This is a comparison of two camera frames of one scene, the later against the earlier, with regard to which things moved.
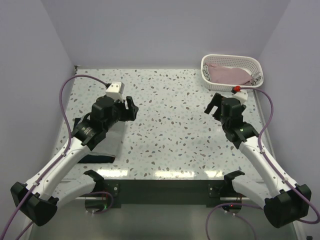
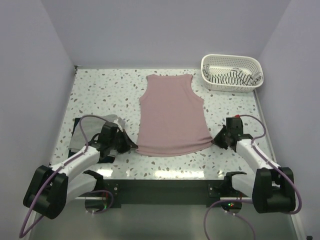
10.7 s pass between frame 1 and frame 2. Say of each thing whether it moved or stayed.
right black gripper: moved
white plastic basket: stayed
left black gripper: moved
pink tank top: moved
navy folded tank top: stayed
